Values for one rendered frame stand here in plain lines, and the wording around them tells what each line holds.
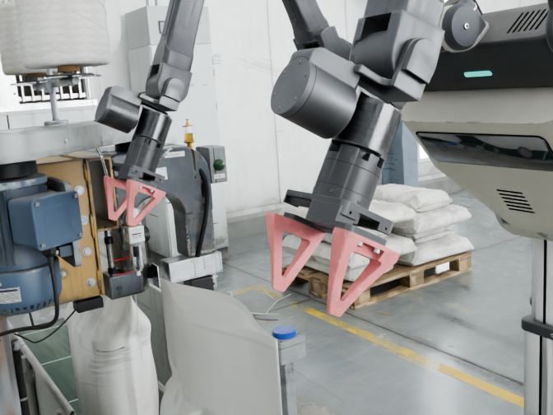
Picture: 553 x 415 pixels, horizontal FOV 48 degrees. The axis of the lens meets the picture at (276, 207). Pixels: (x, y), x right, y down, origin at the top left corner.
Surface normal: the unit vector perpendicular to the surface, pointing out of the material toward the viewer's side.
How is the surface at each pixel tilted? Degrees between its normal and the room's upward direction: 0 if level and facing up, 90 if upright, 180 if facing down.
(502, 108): 40
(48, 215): 90
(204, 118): 90
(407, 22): 90
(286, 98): 62
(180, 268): 90
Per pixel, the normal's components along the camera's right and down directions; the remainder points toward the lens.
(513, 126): -0.61, 0.75
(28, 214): -0.54, 0.19
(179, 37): 0.50, -0.02
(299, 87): -0.79, -0.33
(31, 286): 0.65, 0.12
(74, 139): 0.95, 0.00
